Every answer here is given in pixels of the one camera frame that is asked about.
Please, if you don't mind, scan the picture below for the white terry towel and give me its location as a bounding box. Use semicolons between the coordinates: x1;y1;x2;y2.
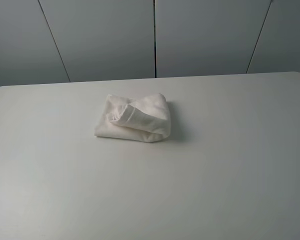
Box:
94;93;171;143

